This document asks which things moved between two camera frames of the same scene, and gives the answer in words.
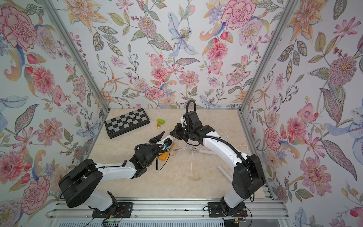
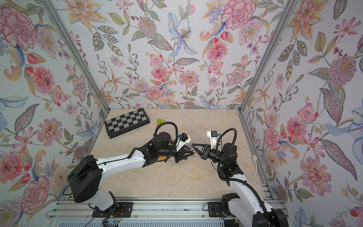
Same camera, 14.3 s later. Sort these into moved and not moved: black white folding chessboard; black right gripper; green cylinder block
Moved: black right gripper
Not moved: green cylinder block; black white folding chessboard
